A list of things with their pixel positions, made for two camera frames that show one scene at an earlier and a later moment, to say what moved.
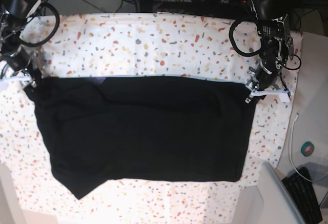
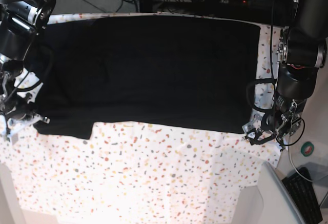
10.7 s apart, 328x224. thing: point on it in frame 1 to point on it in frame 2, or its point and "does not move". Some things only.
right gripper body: [265, 74] to [283, 124]
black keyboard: [302, 194] does not move
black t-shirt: [118, 128] to [182, 74]
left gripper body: [21, 60] to [18, 107]
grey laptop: [279, 206] does not move
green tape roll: [307, 148] does not move
